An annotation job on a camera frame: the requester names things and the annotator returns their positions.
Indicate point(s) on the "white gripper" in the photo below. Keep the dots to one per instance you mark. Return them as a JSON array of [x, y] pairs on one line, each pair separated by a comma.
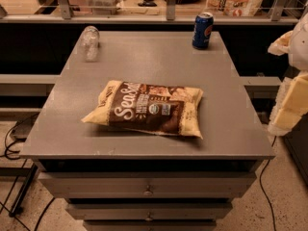
[[300, 45]]

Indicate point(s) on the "blue pepsi can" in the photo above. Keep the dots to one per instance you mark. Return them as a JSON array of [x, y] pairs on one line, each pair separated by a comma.
[[203, 26]]

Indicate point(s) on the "clear plastic water bottle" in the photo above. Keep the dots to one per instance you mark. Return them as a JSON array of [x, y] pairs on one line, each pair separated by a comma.
[[89, 43]]

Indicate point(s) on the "brown yellow chip bag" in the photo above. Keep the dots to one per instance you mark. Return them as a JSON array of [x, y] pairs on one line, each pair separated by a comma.
[[148, 108]]

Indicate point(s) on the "top drawer knob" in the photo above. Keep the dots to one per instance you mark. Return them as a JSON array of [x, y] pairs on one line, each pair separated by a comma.
[[148, 191]]

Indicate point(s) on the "drawer knob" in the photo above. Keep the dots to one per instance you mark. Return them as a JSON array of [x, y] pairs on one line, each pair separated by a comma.
[[148, 191], [148, 217]]

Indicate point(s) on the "grey drawer cabinet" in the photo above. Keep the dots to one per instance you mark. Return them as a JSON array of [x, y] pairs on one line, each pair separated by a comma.
[[154, 136]]

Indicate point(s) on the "metal railing with posts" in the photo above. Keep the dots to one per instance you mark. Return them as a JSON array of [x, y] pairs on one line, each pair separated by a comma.
[[286, 12]]

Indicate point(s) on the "black metal stand leg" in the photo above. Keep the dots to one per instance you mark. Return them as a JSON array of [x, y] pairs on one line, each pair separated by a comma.
[[28, 175]]

